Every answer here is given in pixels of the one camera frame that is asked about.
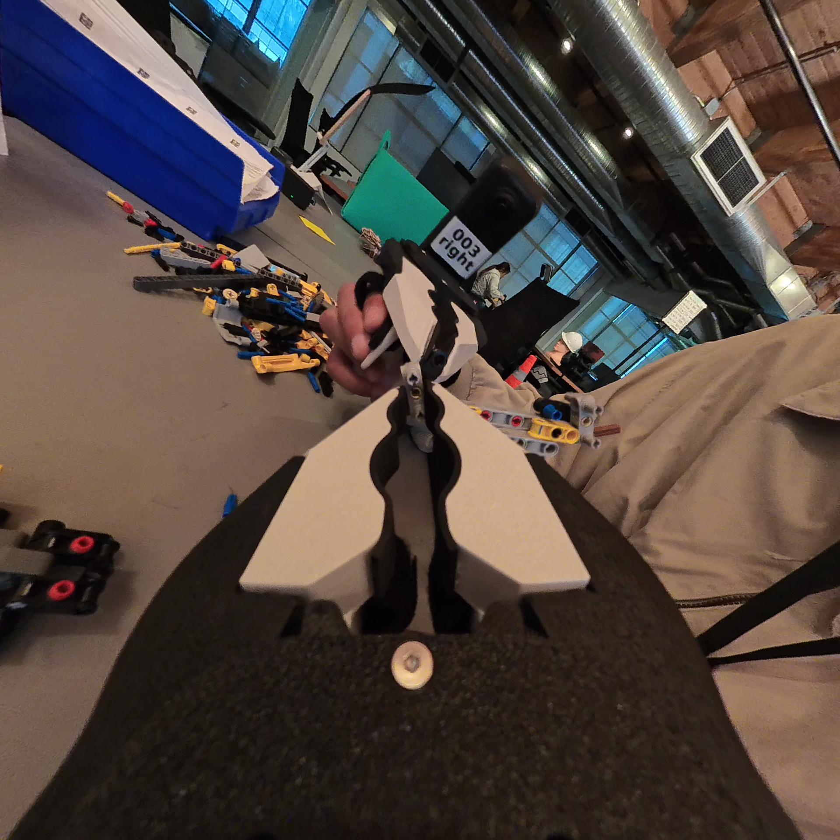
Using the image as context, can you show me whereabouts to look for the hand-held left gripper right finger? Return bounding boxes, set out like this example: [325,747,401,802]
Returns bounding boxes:
[431,384,592,631]

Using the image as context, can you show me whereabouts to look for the blue plastic bin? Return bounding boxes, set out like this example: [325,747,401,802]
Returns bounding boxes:
[0,0,286,242]

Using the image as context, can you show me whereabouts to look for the green felt bag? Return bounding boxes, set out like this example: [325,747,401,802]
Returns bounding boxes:
[341,130,452,245]

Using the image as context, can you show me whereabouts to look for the grey beam toy brick subassembly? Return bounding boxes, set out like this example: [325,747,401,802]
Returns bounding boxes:
[469,392,622,458]

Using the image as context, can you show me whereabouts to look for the white articulated lamp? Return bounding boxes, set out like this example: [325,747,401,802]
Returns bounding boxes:
[295,82,438,179]

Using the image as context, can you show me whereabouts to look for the black box device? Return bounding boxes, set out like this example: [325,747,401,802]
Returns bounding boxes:
[281,167,317,212]

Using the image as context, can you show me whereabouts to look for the small grey black toy connector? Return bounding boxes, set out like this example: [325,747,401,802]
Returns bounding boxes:
[402,351,448,455]

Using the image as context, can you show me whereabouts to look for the silver air duct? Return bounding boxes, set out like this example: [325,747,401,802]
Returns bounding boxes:
[545,0,816,324]

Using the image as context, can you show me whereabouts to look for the person's right forearm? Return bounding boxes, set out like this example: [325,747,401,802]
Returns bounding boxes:
[453,354,592,421]

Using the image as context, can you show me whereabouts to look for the pile of mixed toy bricks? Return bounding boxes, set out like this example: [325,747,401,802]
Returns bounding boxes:
[105,190,340,399]

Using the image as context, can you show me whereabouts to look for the white hanging sign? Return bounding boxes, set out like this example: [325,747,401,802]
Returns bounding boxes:
[661,290,710,336]

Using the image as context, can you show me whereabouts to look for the white paper sheets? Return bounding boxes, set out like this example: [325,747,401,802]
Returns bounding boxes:
[39,0,281,206]

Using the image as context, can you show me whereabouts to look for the black folding screen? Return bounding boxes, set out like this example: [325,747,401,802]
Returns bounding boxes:
[486,279,581,370]

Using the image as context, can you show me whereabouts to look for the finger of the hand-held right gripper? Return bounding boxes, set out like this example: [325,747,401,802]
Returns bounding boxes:
[430,307,480,386]
[382,264,439,363]

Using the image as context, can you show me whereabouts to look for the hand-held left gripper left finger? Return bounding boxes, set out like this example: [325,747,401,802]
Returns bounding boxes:
[239,387,403,631]

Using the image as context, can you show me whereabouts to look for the white ceiling vent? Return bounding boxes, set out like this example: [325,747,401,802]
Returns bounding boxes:
[690,117,769,217]

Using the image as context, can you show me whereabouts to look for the toy brick chassis assembly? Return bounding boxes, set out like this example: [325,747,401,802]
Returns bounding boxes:
[0,505,122,635]

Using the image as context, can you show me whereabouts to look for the black monitor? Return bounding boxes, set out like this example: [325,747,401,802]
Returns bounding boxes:
[416,147,478,199]

